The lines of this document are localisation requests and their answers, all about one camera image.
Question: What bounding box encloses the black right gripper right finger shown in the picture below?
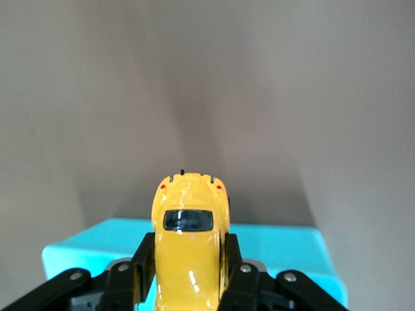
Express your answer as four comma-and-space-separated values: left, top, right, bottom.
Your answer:
219, 233, 270, 311

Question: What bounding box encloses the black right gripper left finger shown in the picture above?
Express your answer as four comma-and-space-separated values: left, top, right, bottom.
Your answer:
96, 232, 158, 311

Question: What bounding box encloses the yellow beetle toy car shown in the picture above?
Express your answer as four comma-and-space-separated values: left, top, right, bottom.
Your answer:
151, 168, 231, 311

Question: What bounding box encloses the turquoise plastic bin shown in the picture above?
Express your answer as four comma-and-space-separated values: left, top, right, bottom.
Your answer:
41, 217, 350, 311

